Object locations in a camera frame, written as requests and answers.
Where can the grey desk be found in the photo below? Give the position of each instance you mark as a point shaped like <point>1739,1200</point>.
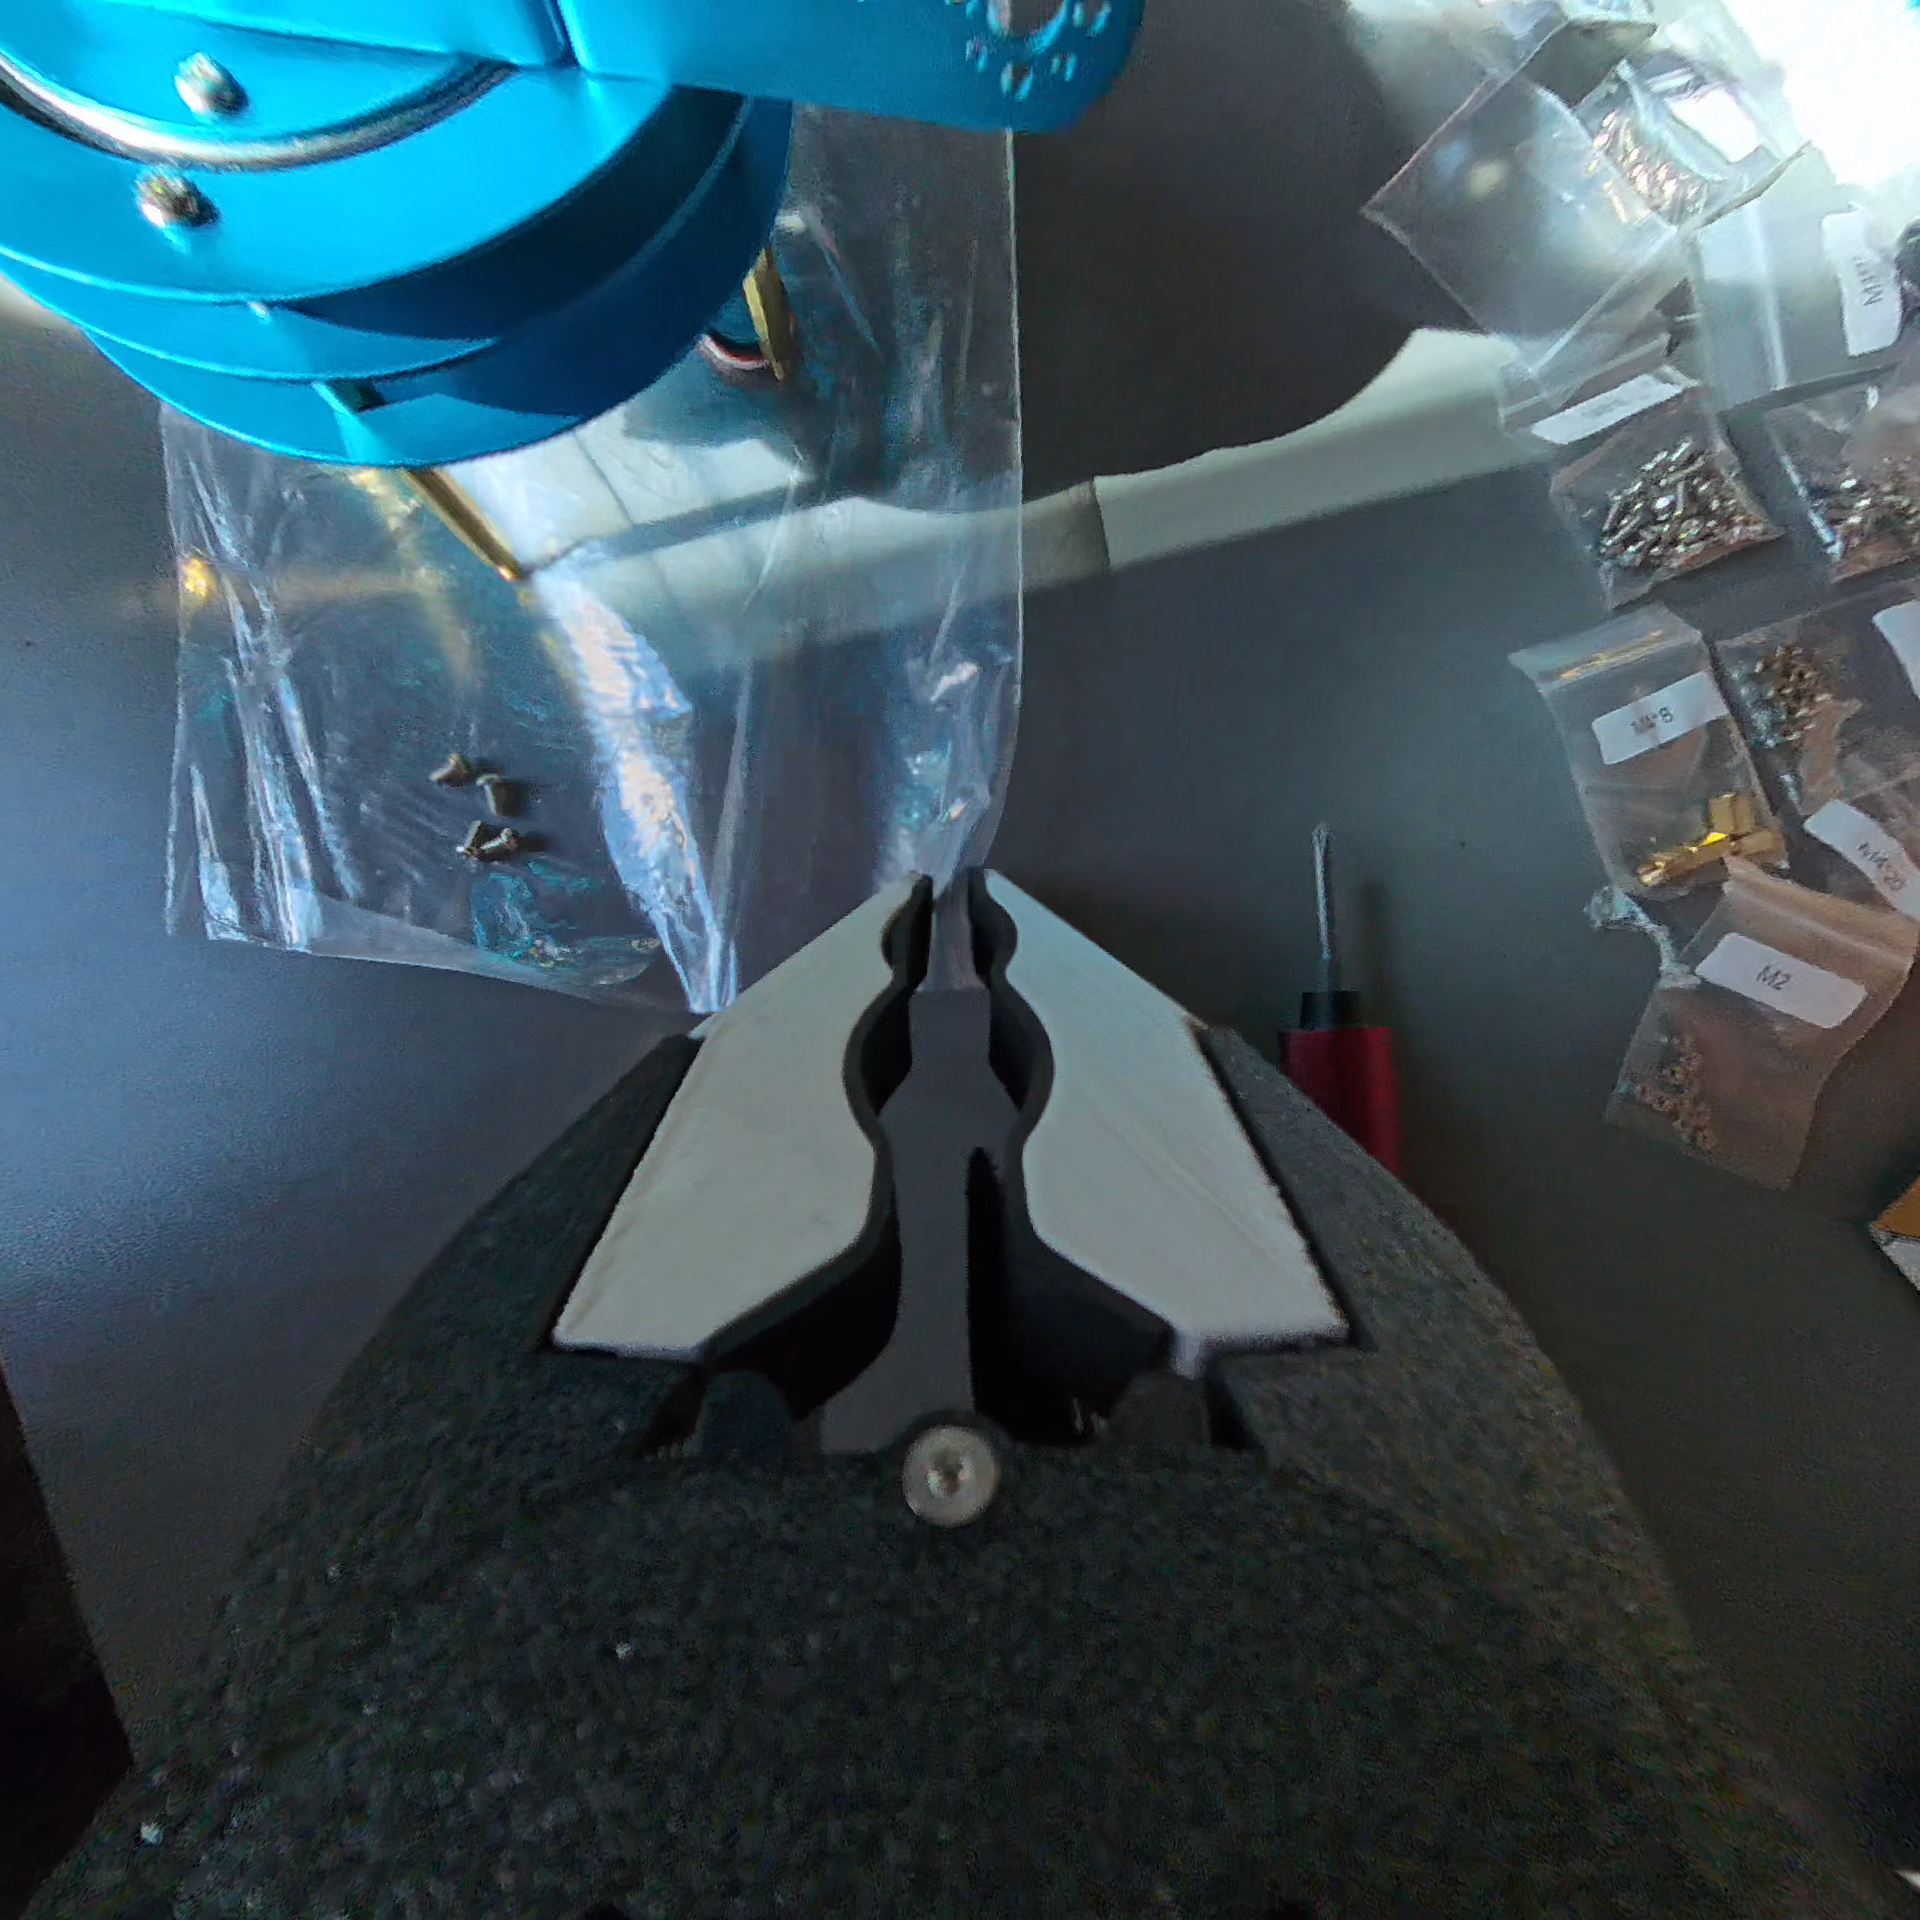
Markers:
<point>1350,721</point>

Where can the blue toy robot arm base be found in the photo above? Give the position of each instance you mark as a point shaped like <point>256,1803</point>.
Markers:
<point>375,240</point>

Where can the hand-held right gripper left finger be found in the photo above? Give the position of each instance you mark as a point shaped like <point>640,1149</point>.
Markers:
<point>735,1185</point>

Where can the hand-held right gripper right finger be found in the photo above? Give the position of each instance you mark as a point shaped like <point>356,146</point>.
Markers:
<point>1155,1185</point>

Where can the pile of small hardware bags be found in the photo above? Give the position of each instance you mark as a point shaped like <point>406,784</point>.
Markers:
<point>1665,510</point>

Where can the large clear plastic bag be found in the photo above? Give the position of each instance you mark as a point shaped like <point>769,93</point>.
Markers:
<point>631,721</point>

